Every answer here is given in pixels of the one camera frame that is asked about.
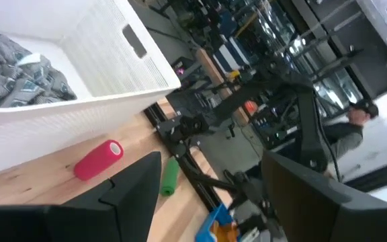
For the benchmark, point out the orange pill bottle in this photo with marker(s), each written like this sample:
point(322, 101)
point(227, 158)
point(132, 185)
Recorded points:
point(225, 232)

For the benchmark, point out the grey patterned cloth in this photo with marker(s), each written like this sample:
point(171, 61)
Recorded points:
point(19, 84)

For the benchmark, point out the person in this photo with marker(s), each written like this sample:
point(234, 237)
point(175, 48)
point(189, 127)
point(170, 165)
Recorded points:
point(344, 134)

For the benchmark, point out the white perforated plastic basket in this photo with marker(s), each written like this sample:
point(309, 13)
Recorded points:
point(96, 50)

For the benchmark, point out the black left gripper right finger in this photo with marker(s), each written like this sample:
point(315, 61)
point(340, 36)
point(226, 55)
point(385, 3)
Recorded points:
point(314, 208)

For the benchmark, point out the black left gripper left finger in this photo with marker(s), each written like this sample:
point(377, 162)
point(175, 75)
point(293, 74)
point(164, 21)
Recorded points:
point(123, 208)

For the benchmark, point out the red bandage roll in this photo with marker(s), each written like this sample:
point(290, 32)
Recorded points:
point(96, 161)

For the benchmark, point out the green bandage roll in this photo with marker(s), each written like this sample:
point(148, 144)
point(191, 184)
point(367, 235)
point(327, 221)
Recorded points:
point(170, 178)

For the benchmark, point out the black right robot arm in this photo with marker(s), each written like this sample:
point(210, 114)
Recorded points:
point(309, 127)

